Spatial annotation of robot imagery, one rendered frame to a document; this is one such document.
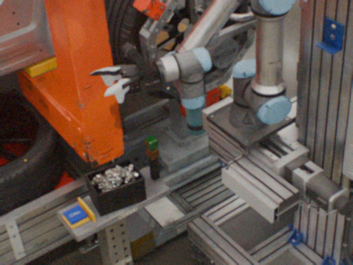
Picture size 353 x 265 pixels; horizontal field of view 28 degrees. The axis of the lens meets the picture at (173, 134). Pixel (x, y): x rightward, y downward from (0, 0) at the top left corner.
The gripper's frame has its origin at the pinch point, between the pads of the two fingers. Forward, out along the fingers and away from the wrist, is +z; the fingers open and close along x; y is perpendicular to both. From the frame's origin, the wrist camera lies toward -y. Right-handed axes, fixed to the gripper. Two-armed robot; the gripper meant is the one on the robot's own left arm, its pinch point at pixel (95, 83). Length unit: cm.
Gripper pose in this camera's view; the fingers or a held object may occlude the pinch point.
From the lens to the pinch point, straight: 206.0
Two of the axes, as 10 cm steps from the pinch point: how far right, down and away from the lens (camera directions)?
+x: -3.6, -4.6, 8.1
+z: -9.3, 2.9, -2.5
